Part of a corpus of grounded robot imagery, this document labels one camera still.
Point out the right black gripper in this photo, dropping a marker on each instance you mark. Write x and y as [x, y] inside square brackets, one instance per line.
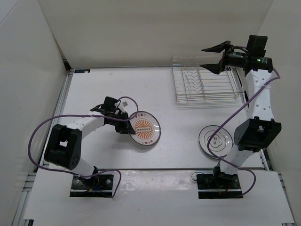
[217, 68]

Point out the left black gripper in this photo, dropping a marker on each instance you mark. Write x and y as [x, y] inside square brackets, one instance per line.
[126, 128]

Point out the orange sunburst plate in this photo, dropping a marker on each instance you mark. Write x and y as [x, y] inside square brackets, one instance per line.
[147, 129]

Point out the white flower plate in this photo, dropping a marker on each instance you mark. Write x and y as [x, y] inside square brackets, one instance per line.
[222, 139]

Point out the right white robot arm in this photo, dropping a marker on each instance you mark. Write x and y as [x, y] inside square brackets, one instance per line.
[260, 127]

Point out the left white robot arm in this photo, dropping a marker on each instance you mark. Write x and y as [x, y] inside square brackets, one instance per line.
[65, 141]

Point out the blue corner sticker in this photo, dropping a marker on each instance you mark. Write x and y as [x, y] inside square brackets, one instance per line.
[82, 71]

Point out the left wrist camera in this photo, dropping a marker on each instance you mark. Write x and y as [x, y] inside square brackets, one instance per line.
[120, 107]

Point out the clear wire dish rack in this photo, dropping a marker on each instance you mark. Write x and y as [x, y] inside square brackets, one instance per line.
[196, 87]

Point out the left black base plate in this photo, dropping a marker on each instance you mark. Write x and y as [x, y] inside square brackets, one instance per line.
[100, 188]

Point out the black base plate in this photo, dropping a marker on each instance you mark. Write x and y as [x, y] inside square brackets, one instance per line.
[100, 188]
[208, 188]

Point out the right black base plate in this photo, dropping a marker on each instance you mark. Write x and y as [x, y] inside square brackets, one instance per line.
[208, 188]

